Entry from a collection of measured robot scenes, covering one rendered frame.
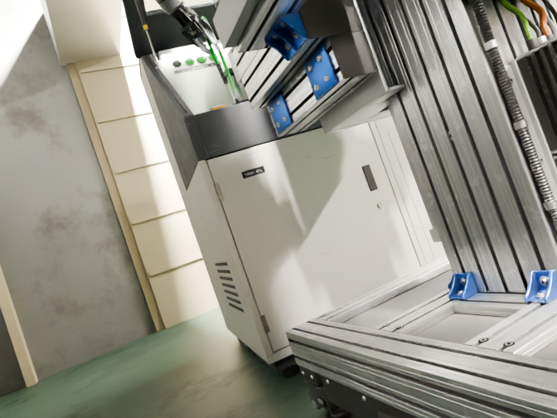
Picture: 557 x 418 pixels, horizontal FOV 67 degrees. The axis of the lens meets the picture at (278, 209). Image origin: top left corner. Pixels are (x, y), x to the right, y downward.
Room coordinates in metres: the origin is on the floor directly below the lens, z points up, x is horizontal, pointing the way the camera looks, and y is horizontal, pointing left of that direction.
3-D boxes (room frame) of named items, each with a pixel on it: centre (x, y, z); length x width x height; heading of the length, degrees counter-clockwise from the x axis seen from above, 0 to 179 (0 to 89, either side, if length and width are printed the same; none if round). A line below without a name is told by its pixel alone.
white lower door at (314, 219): (1.52, -0.13, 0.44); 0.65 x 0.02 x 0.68; 108
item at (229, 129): (1.54, -0.12, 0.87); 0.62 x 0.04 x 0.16; 108
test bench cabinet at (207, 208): (1.80, -0.04, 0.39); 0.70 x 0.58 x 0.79; 108
